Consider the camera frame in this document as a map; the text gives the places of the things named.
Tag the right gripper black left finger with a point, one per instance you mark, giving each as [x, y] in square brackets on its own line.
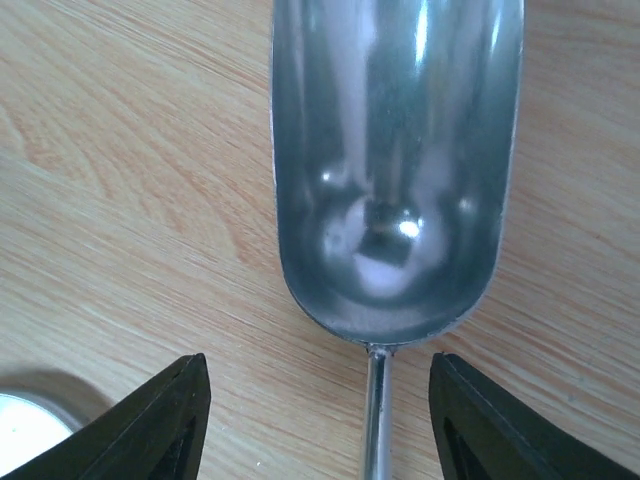
[156, 432]

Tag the silver metal scoop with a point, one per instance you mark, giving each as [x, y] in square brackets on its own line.
[393, 128]

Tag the silver metal jar lid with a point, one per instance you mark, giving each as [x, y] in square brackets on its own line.
[31, 417]

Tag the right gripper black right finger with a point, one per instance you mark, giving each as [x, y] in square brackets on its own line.
[484, 432]

